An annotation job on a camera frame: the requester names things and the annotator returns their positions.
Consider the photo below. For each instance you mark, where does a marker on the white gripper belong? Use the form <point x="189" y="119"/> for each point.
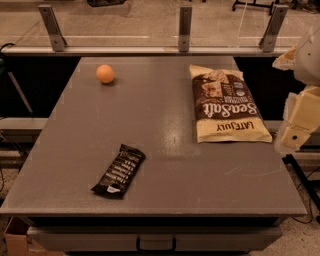
<point x="309" y="63"/>

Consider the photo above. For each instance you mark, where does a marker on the brown sea salt chip bag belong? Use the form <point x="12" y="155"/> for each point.
<point x="224" y="107"/>

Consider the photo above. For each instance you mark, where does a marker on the black rxbar chocolate bar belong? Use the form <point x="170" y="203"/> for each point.
<point x="117" y="178"/>

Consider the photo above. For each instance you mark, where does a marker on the black stand leg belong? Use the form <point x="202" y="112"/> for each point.
<point x="309" y="185"/>

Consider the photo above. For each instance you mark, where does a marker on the orange fruit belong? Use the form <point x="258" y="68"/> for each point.
<point x="105" y="74"/>

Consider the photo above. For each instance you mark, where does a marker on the cardboard box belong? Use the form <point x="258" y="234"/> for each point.
<point x="18" y="244"/>

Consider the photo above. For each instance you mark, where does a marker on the horizontal metal rail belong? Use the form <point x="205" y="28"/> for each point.
<point x="141" y="51"/>

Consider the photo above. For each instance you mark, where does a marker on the right metal rail bracket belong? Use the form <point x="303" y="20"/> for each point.
<point x="268" y="41"/>

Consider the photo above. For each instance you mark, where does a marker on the metal rail bracket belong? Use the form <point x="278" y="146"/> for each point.
<point x="268" y="41"/>
<point x="185" y="18"/>
<point x="57" y="41"/>

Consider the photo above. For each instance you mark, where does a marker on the middle metal rail bracket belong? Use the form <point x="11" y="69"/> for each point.
<point x="185" y="18"/>

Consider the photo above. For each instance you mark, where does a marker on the grey drawer with handle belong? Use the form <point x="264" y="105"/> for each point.
<point x="154" y="239"/>

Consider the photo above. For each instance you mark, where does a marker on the left metal rail bracket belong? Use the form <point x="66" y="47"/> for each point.
<point x="57" y="41"/>

